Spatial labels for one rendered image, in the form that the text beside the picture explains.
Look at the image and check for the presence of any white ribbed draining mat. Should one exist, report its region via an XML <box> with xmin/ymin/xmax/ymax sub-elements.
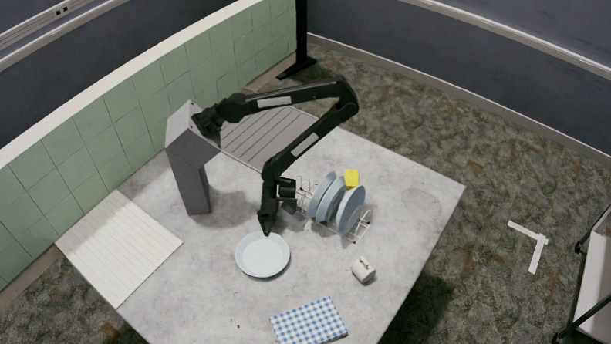
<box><xmin>54</xmin><ymin>189</ymin><xmax>183</xmax><ymax>309</ymax></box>

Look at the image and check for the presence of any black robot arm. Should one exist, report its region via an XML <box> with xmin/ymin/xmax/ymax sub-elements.
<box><xmin>191</xmin><ymin>74</ymin><xmax>360</xmax><ymax>215</ymax></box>

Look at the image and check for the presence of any white mug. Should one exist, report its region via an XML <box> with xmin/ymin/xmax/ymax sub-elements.
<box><xmin>350</xmin><ymin>256</ymin><xmax>376</xmax><ymax>283</ymax></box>

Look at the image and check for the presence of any yellow sponge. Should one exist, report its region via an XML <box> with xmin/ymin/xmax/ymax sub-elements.
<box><xmin>344</xmin><ymin>169</ymin><xmax>359</xmax><ymax>190</ymax></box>

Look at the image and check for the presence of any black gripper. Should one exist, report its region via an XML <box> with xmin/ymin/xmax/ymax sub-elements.
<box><xmin>257</xmin><ymin>196</ymin><xmax>278</xmax><ymax>236</ymax></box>

